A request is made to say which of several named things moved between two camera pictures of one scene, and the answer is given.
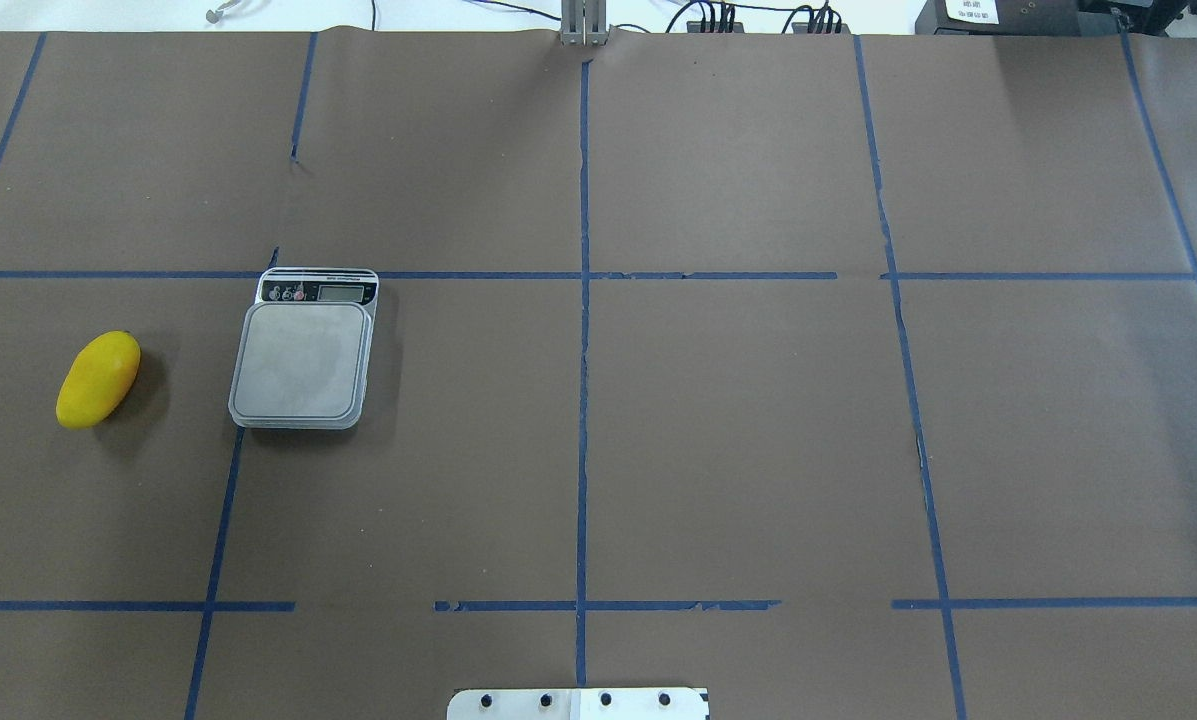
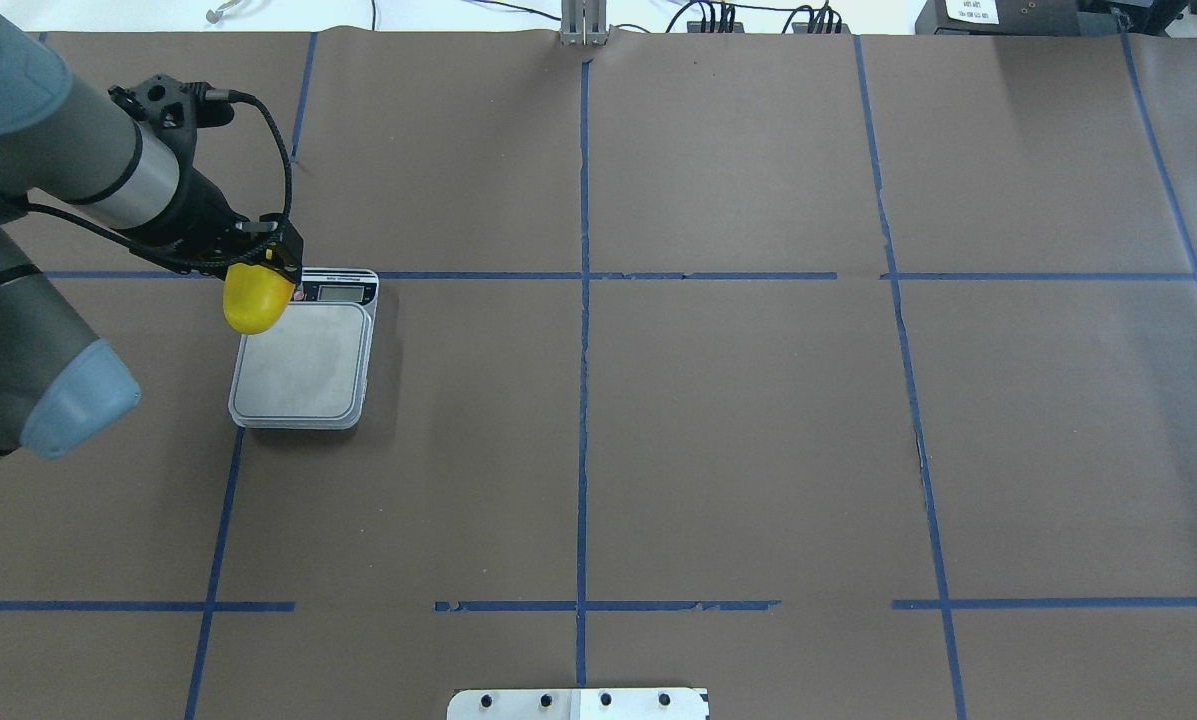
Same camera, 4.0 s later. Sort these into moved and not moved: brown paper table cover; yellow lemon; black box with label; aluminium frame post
Moved: yellow lemon
Not moved: black box with label; aluminium frame post; brown paper table cover
